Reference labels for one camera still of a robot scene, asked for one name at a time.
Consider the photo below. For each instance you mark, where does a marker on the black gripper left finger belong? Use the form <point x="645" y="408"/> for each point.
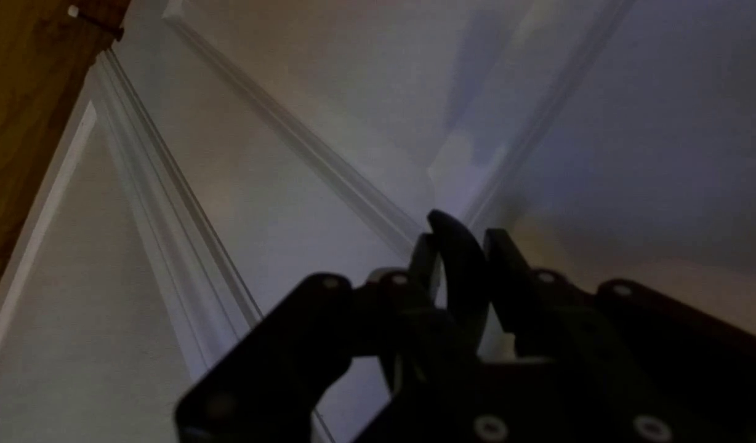
<point x="311" y="352"/>

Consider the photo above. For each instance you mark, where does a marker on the white panelled door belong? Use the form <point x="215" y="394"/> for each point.
<point x="516" y="123"/>

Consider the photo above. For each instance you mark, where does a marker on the white baseboard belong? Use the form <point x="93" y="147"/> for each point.
<point x="32" y="236"/>

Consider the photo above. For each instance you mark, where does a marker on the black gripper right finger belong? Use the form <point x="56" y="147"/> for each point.
<point x="624" y="352"/>

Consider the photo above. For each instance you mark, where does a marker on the white door frame trim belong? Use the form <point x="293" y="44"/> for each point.
<point x="170" y="229"/>

